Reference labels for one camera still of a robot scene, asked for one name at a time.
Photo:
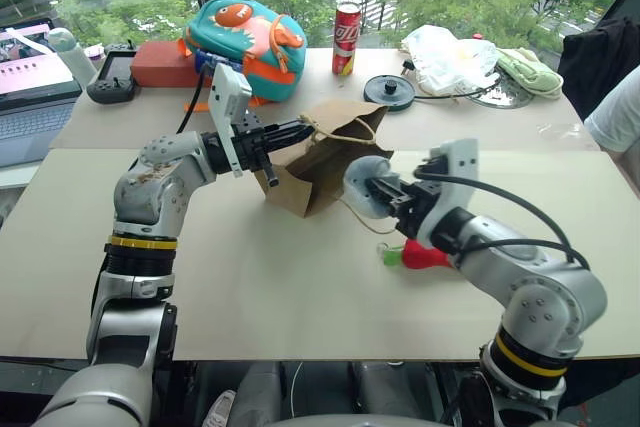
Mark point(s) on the pale green cloth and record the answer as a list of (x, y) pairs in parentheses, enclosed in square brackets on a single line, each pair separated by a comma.
[(530, 72)]

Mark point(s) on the red and green plush toy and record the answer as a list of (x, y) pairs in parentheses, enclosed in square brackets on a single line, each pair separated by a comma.
[(420, 257)]

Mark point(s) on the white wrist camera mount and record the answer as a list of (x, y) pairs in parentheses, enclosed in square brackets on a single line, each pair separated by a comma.
[(457, 167), (227, 97)]

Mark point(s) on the black garment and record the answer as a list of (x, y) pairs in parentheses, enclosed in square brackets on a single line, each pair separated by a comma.
[(600, 57)]

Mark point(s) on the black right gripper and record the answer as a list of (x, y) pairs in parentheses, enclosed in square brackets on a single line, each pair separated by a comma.
[(415, 204)]

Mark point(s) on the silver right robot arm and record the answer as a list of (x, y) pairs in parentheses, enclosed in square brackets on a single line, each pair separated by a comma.
[(540, 287)]

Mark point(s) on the teal dinosaur backpack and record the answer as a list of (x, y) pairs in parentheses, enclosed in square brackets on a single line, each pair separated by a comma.
[(240, 37)]

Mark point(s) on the white water bottle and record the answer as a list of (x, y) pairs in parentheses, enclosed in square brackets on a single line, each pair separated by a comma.
[(75, 62)]

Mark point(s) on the person in white shirt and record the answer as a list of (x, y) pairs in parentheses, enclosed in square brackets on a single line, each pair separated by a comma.
[(620, 117)]

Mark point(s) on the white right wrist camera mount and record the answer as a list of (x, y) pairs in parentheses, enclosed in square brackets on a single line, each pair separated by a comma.
[(457, 167)]

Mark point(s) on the round metal plate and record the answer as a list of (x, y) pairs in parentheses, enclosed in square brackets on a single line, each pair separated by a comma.
[(505, 95)]

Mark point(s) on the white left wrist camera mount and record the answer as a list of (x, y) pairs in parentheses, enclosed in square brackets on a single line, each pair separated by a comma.
[(227, 97)]

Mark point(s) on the black handheld controller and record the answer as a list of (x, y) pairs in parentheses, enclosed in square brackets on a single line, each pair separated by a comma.
[(112, 72)]

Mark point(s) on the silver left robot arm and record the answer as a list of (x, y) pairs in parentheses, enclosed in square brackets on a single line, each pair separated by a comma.
[(150, 187)]

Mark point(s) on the white shoe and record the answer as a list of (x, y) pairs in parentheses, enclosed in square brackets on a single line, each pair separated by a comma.
[(220, 407)]

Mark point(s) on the white plastic bag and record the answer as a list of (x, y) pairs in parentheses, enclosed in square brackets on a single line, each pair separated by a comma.
[(445, 59)]

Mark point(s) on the black round disc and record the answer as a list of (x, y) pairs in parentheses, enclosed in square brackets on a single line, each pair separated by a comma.
[(389, 92)]

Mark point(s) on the red drink can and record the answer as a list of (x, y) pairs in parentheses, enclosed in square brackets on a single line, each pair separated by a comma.
[(346, 42)]

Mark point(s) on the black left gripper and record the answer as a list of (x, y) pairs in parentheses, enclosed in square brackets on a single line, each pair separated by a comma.
[(250, 142)]

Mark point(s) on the grey laptop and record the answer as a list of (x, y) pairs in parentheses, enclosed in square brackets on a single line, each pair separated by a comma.
[(30, 117)]

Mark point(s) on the brown paper bag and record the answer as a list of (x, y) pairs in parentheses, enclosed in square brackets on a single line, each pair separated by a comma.
[(325, 167)]

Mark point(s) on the red rectangular box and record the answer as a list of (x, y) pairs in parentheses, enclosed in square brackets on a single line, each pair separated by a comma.
[(160, 64)]

